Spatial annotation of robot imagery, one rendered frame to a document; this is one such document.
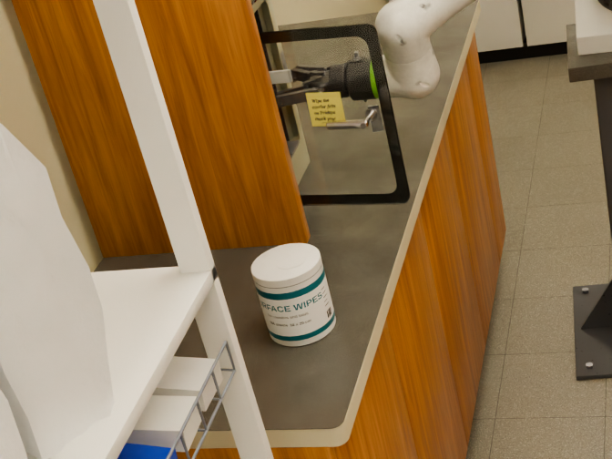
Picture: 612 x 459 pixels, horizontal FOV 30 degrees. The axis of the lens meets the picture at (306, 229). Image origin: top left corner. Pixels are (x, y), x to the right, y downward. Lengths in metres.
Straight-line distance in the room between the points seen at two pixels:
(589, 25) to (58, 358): 2.11
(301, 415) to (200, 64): 0.76
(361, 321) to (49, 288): 0.99
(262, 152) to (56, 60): 0.47
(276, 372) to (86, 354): 0.80
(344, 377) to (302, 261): 0.23
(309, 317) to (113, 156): 0.64
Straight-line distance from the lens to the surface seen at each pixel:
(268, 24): 2.68
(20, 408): 1.28
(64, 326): 1.27
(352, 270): 2.30
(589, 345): 3.56
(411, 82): 2.43
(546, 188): 4.46
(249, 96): 2.31
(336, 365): 2.04
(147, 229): 2.55
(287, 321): 2.08
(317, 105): 2.35
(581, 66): 3.04
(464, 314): 3.15
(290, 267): 2.06
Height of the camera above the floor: 2.11
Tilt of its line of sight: 28 degrees down
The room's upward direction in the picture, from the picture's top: 14 degrees counter-clockwise
